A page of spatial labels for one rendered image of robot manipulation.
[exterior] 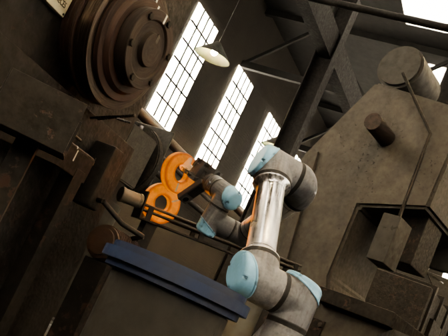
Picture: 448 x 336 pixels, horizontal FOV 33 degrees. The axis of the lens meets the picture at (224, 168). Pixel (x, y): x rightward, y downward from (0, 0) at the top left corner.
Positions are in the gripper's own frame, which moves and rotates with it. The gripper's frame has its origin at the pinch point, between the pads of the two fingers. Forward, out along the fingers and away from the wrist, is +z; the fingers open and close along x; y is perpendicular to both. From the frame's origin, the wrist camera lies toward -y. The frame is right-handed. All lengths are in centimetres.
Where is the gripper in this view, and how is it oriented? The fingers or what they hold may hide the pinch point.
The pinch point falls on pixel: (181, 168)
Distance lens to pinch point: 283.8
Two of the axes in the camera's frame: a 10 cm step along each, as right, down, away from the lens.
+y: 5.8, -8.2, 0.1
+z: -5.3, -3.6, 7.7
